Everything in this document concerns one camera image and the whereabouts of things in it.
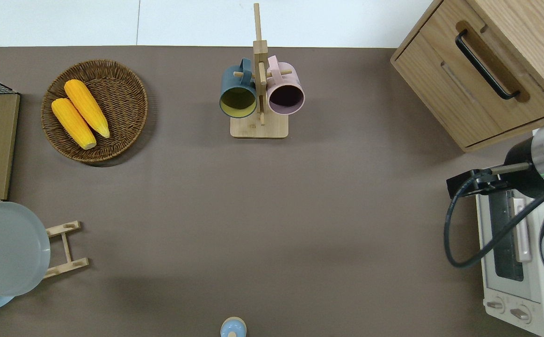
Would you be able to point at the wooden mug tree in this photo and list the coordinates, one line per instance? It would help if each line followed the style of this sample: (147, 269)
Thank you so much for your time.
(258, 128)

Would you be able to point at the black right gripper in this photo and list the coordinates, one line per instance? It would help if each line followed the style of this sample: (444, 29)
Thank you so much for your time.
(524, 164)

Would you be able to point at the gray plate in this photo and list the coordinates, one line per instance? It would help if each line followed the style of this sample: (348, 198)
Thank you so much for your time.
(10, 248)

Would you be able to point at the dark blue mug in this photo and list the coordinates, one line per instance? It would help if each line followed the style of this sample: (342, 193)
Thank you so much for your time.
(238, 100)

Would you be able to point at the white toaster oven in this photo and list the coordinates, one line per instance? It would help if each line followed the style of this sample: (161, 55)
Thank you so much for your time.
(501, 290)

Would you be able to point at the low wooden plate rack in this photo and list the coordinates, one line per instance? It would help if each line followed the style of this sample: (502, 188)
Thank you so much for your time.
(68, 245)

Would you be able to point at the brown table mat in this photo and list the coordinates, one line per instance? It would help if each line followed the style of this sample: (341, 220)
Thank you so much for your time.
(272, 210)

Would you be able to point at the pink mug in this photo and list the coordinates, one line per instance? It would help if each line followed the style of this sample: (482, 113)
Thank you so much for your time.
(285, 93)

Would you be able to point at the blue service bell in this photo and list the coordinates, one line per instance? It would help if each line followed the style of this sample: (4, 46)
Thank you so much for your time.
(233, 327)

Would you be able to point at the light wooden cabinet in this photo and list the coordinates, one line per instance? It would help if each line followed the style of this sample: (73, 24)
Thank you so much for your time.
(440, 79)

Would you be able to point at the yellow corn cob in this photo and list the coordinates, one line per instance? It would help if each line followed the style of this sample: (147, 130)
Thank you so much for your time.
(73, 124)
(87, 107)

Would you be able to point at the brown wicker basket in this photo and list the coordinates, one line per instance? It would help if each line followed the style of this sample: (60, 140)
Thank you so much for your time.
(122, 107)

